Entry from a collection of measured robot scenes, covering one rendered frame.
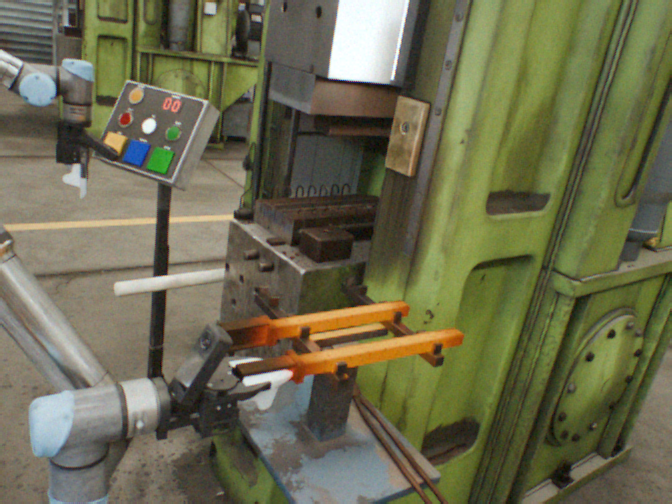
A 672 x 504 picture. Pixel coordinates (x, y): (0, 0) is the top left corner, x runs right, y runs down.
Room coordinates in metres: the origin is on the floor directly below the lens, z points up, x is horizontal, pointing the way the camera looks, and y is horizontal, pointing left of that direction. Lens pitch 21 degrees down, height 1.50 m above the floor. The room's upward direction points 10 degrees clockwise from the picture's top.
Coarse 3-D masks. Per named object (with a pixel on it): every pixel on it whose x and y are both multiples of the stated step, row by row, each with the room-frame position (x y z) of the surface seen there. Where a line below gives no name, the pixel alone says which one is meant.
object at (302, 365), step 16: (416, 336) 0.97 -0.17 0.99; (432, 336) 0.98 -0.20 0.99; (448, 336) 0.99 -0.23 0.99; (288, 352) 0.83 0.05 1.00; (320, 352) 0.85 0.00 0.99; (336, 352) 0.86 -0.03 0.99; (352, 352) 0.87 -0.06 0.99; (368, 352) 0.88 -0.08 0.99; (384, 352) 0.90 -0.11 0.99; (400, 352) 0.92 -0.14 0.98; (416, 352) 0.94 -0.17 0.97; (240, 368) 0.76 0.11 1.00; (256, 368) 0.77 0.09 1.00; (272, 368) 0.78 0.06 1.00; (288, 368) 0.79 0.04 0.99; (304, 368) 0.80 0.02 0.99; (320, 368) 0.83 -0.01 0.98
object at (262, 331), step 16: (384, 304) 1.08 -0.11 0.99; (400, 304) 1.09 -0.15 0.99; (240, 320) 0.89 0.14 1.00; (256, 320) 0.90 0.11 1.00; (272, 320) 0.93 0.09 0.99; (288, 320) 0.94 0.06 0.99; (304, 320) 0.95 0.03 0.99; (320, 320) 0.96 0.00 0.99; (336, 320) 0.98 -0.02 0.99; (352, 320) 1.00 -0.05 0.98; (368, 320) 1.03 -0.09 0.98; (240, 336) 0.88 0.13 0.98; (256, 336) 0.89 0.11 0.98; (272, 336) 0.89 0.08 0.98; (288, 336) 0.92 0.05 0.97
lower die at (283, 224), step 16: (256, 208) 1.64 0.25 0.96; (272, 208) 1.58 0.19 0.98; (304, 208) 1.58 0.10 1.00; (320, 208) 1.62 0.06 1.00; (336, 208) 1.65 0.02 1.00; (352, 208) 1.69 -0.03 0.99; (272, 224) 1.57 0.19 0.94; (288, 224) 1.52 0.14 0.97; (320, 224) 1.56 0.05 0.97; (336, 224) 1.60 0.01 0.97; (288, 240) 1.51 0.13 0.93
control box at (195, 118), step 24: (120, 96) 1.97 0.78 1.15; (144, 96) 1.94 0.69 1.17; (168, 96) 1.91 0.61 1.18; (144, 120) 1.89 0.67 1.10; (168, 120) 1.86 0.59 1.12; (192, 120) 1.84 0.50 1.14; (216, 120) 1.91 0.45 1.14; (168, 144) 1.81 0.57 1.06; (192, 144) 1.81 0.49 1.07; (120, 168) 1.89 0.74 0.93; (144, 168) 1.79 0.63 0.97; (192, 168) 1.82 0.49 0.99
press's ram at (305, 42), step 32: (288, 0) 1.62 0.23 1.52; (320, 0) 1.52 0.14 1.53; (352, 0) 1.49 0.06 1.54; (384, 0) 1.55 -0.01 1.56; (288, 32) 1.61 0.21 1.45; (320, 32) 1.50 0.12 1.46; (352, 32) 1.50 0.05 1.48; (384, 32) 1.56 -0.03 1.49; (288, 64) 1.59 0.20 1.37; (320, 64) 1.49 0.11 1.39; (352, 64) 1.51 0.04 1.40; (384, 64) 1.57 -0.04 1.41
